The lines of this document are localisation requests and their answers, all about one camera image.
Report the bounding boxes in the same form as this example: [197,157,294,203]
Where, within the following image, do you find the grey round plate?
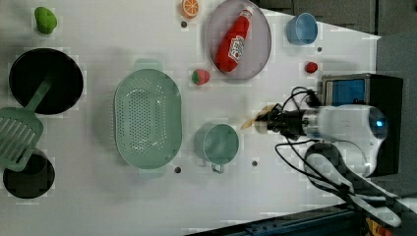
[206,0,271,80]

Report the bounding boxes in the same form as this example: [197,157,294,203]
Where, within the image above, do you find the green metal cup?
[194,123,240,174]

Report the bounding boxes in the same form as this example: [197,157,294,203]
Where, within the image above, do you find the green colander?
[113,59,182,180]

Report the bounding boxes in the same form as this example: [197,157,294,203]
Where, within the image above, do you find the toy orange slice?
[181,0,200,19]

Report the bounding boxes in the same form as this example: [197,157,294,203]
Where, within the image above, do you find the small black cup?
[3,149,55,199]

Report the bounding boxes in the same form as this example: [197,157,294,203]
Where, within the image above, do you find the black toaster oven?
[321,74,403,177]

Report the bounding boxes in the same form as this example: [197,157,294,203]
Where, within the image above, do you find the red ketchup bottle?
[214,6,254,73]

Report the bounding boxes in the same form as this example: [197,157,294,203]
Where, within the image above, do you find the blue plastic cup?
[285,13,319,45]

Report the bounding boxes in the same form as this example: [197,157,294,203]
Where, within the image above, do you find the large black pot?
[8,47,85,116]

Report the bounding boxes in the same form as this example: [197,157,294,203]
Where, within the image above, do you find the peeled toy banana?
[241,104,274,134]

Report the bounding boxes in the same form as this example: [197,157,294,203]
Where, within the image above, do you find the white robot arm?
[256,104,401,227]

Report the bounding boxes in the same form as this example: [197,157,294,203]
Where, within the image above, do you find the green toy pepper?
[34,7,58,34]

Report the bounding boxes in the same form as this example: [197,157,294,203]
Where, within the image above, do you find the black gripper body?
[262,110,305,138]

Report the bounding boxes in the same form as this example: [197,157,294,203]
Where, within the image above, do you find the small red toy fruit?
[305,62,319,74]

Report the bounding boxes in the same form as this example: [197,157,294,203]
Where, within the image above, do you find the green slotted spatula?
[0,74,53,172]

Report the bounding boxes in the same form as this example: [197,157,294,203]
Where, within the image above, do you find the toy strawberry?
[192,69,210,86]

